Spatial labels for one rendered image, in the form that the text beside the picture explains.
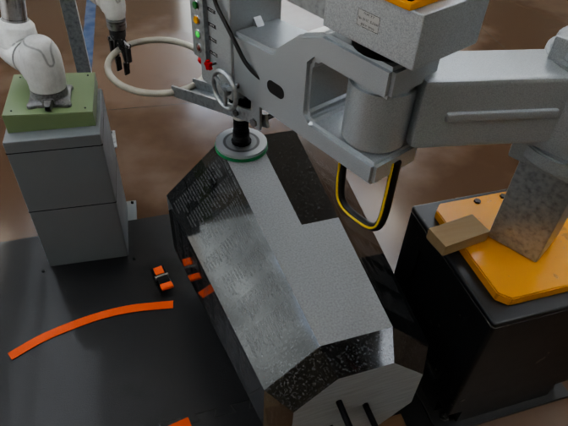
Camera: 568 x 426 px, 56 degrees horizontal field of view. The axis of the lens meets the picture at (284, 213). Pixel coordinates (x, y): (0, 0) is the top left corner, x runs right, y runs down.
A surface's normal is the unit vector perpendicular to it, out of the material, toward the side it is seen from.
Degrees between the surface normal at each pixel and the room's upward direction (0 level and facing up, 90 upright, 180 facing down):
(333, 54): 90
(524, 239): 90
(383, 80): 90
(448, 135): 90
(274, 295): 45
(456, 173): 0
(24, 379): 0
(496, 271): 0
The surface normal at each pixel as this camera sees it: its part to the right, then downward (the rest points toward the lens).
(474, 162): 0.04, -0.73
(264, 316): -0.63, -0.36
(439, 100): 0.13, 0.68
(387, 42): -0.76, 0.42
